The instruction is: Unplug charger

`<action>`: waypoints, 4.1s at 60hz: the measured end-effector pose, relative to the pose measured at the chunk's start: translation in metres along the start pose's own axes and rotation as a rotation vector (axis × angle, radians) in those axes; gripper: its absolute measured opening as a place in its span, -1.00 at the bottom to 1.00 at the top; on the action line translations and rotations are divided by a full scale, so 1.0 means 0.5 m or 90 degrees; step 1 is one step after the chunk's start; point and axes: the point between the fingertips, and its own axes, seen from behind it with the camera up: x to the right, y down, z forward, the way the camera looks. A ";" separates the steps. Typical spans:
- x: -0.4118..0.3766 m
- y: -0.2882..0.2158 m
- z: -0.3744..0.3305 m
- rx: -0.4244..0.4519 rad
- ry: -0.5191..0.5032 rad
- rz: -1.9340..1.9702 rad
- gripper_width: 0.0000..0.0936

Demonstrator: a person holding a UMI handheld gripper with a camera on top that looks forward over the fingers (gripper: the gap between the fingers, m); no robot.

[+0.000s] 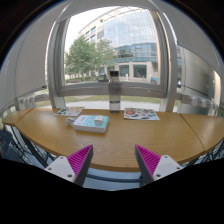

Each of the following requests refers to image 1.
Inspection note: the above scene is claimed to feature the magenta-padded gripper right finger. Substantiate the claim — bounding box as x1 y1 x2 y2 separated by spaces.
134 144 184 186

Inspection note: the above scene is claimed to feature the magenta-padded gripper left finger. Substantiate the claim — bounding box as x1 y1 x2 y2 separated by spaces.
44 144 95 187

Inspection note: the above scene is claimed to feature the white and teal power strip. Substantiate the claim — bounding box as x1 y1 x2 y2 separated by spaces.
73 114 110 134

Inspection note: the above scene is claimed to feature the food sticker sheet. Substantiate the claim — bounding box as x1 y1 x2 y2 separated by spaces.
54 106 85 118

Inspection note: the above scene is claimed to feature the planet sticker sheet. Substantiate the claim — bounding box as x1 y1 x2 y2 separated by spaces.
123 107 161 122

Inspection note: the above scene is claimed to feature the clear water bottle black cap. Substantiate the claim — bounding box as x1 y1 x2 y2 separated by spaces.
108 70 122 114

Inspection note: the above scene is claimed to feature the dark object outside window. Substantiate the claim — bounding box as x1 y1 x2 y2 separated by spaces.
98 73 110 83

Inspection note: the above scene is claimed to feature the green tree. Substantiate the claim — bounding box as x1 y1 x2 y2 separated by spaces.
64 34 116 83

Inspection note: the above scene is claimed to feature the glass office building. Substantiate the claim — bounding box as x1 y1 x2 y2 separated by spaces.
78 6 159 84

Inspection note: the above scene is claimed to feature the black metal table frame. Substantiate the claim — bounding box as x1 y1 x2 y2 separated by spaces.
0 124 224 188

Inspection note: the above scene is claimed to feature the white wall rail with knobs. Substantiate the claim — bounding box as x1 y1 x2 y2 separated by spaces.
176 92 221 111
14 92 51 108

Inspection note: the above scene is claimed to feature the grey window frame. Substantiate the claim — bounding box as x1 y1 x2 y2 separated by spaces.
46 6 179 113

